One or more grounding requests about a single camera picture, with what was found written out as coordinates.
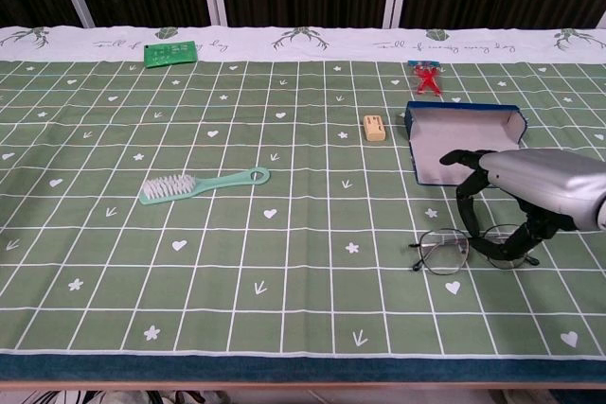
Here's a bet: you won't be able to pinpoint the red figure toy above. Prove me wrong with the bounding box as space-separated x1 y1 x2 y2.
407 60 446 97

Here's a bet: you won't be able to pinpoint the black wire-frame eyeglasses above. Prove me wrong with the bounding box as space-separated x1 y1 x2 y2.
408 223 541 276

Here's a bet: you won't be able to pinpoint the green circuit board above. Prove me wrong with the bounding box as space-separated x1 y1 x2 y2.
143 40 198 68

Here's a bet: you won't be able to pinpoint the blue glasses case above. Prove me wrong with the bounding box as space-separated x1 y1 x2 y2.
403 100 527 186

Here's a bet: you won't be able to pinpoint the mint green scrub brush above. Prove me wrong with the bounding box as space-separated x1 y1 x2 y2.
138 167 272 206

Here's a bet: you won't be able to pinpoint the beige eraser block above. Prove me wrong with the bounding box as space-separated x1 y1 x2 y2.
363 114 387 143

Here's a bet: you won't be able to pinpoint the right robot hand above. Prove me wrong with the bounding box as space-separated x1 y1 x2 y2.
438 147 606 271

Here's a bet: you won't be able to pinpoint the green grid tablecloth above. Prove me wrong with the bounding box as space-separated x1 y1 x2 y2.
0 25 606 358

